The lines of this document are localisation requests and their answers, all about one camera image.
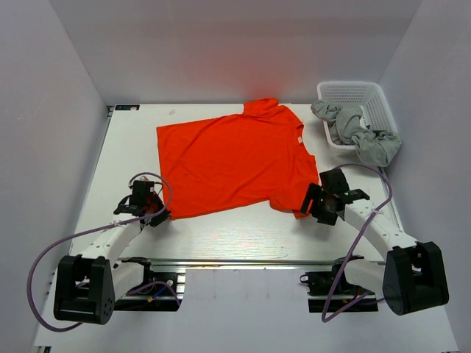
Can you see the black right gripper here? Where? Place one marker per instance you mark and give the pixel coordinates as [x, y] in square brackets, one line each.
[328, 218]

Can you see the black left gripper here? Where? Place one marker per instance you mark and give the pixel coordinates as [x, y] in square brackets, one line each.
[160, 218]

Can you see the orange t-shirt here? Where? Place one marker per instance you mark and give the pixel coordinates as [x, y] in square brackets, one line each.
[219, 164]

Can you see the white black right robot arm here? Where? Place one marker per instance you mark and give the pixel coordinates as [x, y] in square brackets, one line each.
[407, 274]

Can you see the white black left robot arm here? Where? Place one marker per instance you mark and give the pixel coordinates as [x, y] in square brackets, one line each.
[89, 284]

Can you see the grey t-shirt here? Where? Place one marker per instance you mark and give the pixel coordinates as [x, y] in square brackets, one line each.
[373, 147]

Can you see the white plastic laundry basket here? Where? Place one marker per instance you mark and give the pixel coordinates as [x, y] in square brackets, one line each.
[369, 97]

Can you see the dark label sticker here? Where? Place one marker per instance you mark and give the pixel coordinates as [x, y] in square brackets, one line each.
[127, 107]

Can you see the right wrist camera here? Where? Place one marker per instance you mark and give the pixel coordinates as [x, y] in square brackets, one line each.
[334, 181]

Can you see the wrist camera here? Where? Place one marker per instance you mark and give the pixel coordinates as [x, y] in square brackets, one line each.
[142, 191]
[334, 181]

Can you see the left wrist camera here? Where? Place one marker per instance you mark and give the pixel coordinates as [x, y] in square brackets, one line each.
[142, 191]

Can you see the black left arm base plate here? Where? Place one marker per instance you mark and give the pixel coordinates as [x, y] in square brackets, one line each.
[163, 292]

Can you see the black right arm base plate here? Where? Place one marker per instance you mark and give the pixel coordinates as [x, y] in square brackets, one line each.
[318, 284]

